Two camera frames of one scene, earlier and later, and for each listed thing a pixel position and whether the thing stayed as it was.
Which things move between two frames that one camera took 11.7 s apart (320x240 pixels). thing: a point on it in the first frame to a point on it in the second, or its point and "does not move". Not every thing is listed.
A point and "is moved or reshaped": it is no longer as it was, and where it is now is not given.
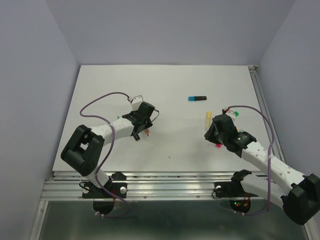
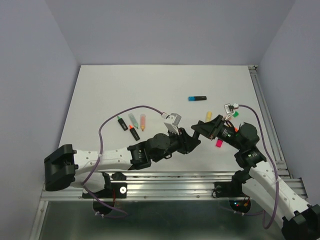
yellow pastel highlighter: [209, 119] does not move
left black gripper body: [147, 124] to [176, 142]
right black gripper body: [213, 136] does not move
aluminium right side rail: [277, 149] does not move
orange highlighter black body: [136, 137] does not move
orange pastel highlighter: [147, 131] is moved or reshaped
